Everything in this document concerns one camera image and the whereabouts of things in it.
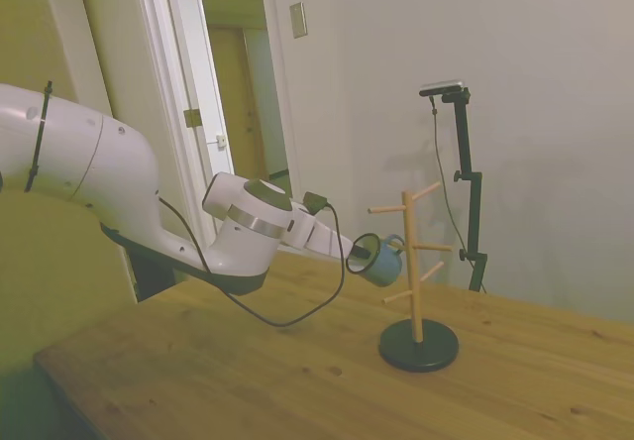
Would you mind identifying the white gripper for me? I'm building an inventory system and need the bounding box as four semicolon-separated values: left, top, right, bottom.
285;200;372;266

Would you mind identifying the blue enamel mug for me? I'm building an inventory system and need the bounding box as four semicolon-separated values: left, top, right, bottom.
345;232;408;288

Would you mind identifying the wooden mug tree black base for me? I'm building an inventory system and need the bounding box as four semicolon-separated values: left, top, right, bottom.
367;180;461;374

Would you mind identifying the dark panel behind table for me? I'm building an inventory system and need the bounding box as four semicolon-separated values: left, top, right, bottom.
126;249;177;303

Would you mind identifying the white open door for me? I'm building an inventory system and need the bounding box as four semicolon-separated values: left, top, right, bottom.
160;0;237;243

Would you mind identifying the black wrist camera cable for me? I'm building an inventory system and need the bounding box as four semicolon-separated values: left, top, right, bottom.
157;192;345;330

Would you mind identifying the thin black camera cable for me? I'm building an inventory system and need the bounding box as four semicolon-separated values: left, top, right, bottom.
429;95;468;249

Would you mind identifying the black camera stand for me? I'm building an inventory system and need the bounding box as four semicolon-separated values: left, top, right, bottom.
440;88;489;293

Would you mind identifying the grey camera on stand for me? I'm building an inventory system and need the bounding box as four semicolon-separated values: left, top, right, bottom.
418;78;468;98

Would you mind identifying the beige wall switch plate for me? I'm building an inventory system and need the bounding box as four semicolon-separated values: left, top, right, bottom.
288;1;309;40

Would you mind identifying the black cable tie strap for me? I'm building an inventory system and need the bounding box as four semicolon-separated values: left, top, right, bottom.
23;79;54;193

